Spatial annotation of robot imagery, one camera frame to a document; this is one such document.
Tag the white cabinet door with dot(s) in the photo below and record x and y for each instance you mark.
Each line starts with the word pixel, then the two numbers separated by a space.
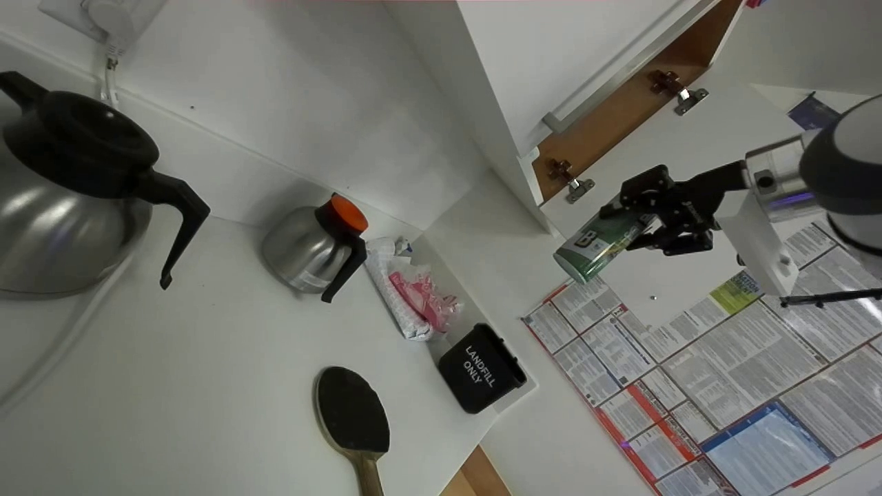
pixel 546 57

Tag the green spray can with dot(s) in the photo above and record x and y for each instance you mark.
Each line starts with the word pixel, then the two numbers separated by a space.
pixel 595 243

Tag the wall information poster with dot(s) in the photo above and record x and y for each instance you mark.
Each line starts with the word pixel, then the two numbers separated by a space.
pixel 737 396

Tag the orange lid coffee pot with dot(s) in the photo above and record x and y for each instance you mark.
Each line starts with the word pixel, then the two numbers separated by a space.
pixel 318 248

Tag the black lid coffee pot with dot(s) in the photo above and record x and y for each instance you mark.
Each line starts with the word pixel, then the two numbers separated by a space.
pixel 77 182

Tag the black trash bin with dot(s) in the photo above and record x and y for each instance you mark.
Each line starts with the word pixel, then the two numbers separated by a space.
pixel 478 368

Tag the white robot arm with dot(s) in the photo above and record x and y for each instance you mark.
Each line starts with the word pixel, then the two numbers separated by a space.
pixel 832 168

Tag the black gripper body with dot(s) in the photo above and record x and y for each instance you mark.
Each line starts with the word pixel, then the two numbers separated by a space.
pixel 682 210

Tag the open upper cabinet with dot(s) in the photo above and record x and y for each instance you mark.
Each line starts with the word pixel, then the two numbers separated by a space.
pixel 565 148

